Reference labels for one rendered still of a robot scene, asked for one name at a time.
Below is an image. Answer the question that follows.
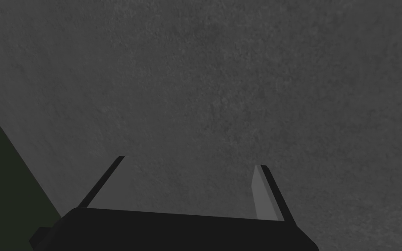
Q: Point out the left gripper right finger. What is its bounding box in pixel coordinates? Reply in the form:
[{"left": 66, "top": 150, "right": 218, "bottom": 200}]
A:
[{"left": 251, "top": 165, "right": 296, "bottom": 225}]

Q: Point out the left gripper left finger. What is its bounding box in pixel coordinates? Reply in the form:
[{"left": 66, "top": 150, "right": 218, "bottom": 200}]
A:
[{"left": 77, "top": 156, "right": 134, "bottom": 211}]

